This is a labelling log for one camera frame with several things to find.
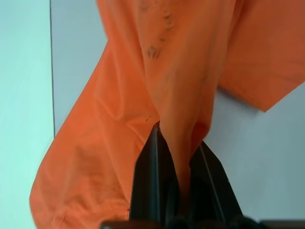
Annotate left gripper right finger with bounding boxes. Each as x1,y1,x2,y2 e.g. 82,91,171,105
189,140,244,223

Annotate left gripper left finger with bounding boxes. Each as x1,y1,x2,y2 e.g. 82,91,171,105
129,122,180,222

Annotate orange shorts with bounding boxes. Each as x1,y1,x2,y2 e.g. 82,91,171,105
29,0,305,229

